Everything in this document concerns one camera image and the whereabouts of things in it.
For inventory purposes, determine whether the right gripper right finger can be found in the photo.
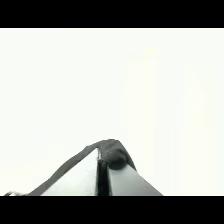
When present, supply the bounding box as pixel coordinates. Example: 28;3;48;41
106;162;164;197

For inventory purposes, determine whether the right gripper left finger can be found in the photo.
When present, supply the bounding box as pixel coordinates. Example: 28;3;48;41
41;147;100;197

